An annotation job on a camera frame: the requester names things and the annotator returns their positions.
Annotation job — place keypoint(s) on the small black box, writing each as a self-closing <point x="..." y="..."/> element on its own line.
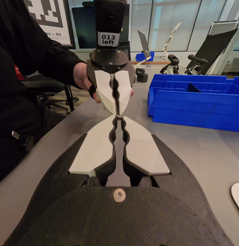
<point x="142" y="78"/>

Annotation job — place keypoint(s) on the small white tripod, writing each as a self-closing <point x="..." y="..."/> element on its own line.
<point x="191" y="69"/>
<point x="169" y="69"/>

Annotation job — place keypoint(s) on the black and white framed poster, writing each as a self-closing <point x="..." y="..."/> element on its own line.
<point x="48" y="17"/>

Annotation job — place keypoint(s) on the person's left forearm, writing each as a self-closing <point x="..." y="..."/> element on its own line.
<point x="59" y="59"/>

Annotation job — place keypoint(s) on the black bin divider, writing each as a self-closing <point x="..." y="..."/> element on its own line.
<point x="193" y="88"/>

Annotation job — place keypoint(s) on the black tablet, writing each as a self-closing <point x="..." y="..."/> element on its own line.
<point x="143" y="42"/>

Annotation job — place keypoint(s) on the red badge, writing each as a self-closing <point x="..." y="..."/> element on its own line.
<point x="19" y="74"/>

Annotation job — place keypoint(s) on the white pad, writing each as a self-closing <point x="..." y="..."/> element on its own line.
<point x="238" y="198"/>

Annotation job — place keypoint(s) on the black action camera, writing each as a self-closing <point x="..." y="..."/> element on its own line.
<point x="172" y="58"/>

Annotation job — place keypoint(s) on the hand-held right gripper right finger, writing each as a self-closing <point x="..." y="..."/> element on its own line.
<point x="144" y="153"/>

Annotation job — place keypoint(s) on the black cylindrical tool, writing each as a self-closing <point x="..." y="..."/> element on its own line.
<point x="25" y="141"/>

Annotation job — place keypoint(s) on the small blue plastic bin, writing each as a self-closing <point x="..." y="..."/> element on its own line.
<point x="140" y="56"/>

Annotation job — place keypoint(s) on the black chair backrest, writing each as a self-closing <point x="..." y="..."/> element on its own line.
<point x="124" y="48"/>

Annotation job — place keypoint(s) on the silver framed panel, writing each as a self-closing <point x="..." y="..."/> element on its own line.
<point x="221" y="26"/>

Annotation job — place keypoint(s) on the person's black clothed body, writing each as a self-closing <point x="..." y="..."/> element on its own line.
<point x="9" y="105"/>

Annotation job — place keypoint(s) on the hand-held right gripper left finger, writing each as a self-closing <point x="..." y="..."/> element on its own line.
<point x="92" y="151"/>

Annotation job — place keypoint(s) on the white tablet stand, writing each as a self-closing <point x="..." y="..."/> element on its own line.
<point x="142" y="61"/>

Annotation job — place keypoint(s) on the pale propped tablet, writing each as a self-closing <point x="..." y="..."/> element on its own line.
<point x="174" y="32"/>

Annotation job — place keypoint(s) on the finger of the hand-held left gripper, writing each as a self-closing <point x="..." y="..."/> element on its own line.
<point x="124" y="86"/>
<point x="103" y="88"/>

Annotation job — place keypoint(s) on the dark monitor screen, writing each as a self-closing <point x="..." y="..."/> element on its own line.
<point x="84" y="26"/>

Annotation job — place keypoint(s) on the large blue plastic bin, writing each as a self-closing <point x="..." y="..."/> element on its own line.
<point x="208" y="115"/>

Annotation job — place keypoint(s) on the black office chair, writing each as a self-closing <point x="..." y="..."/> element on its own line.
<point x="46" y="86"/>

